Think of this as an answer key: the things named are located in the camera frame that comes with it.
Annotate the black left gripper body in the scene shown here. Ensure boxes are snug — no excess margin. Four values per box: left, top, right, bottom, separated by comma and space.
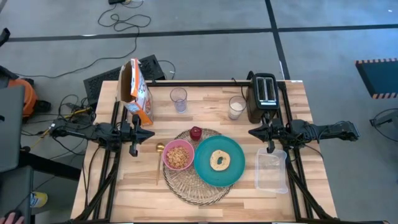
120, 114, 140, 157

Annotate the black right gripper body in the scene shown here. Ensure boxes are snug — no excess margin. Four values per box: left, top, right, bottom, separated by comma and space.
264, 112, 280, 154

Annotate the wooden spoon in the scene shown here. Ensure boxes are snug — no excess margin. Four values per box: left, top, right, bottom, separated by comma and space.
155, 142, 166, 186

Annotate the clear plastic container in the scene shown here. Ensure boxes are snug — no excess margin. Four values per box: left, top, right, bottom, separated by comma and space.
254, 147, 289, 194

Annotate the orange white cereal box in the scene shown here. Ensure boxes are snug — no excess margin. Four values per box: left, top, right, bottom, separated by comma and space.
115, 58, 155, 127

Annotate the toasted bagel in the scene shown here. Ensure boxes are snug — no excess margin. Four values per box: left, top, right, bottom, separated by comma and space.
210, 149, 231, 172

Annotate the red apple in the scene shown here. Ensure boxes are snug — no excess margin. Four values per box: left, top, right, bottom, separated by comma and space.
189, 126, 203, 141

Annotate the pink bowl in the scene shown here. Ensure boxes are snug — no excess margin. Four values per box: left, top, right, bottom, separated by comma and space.
162, 139, 195, 171

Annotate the black two-slot toaster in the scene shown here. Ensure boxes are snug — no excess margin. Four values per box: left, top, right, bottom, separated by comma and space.
246, 73, 280, 124

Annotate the glass of milk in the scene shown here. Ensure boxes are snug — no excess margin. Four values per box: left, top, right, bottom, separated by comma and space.
228, 95, 248, 121

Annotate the teal plate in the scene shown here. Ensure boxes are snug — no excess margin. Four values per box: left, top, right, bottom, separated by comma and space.
193, 134, 246, 188

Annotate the cereal rings heap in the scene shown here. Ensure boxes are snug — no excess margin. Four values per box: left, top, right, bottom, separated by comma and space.
166, 145, 190, 169

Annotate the empty clear drinking glass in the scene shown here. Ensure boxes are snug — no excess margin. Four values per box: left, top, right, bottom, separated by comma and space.
169, 87, 188, 113

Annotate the round woven straw placemat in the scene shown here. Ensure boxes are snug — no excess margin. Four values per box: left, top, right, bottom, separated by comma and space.
162, 128, 234, 207

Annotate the black desk leg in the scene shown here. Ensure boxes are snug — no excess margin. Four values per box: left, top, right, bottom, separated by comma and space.
18, 151, 82, 181

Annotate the orange vacuum cleaner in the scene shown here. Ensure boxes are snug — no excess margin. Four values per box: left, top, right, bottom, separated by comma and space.
7, 77, 52, 118

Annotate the yellow white shoe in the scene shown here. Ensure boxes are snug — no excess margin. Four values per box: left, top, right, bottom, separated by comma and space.
30, 192, 49, 208

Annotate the grey tripod foot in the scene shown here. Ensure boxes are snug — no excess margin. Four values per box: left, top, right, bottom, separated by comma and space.
369, 108, 398, 128

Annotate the large dark grey panel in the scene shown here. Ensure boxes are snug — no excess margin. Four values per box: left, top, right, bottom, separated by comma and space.
0, 85, 25, 174

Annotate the dark mat with hazard stripes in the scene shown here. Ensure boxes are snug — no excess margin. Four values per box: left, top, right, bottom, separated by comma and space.
355, 58, 398, 100

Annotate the dark grey cabinet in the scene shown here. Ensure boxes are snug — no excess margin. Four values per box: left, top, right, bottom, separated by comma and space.
0, 166, 34, 224

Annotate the person's hand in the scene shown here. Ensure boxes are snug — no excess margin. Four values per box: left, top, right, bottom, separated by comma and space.
0, 212, 25, 224

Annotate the black toaster cord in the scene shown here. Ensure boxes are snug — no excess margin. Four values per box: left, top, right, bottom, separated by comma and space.
231, 70, 256, 104

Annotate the yellow cable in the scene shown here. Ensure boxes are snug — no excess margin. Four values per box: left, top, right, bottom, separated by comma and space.
30, 107, 93, 149

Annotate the thin grey cable loop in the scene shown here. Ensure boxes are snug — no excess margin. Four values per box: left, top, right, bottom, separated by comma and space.
158, 59, 177, 80

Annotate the long black floor cable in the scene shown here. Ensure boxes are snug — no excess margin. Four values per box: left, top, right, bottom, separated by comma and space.
14, 2, 152, 78

